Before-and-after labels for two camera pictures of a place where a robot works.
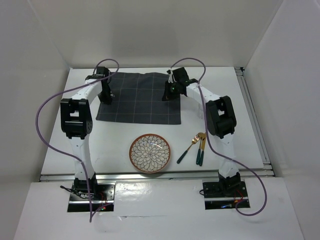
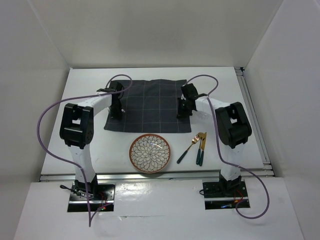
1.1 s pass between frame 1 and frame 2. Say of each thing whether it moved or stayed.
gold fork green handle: stayed
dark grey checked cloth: moved
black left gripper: moved
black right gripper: moved
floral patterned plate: stayed
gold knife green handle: stayed
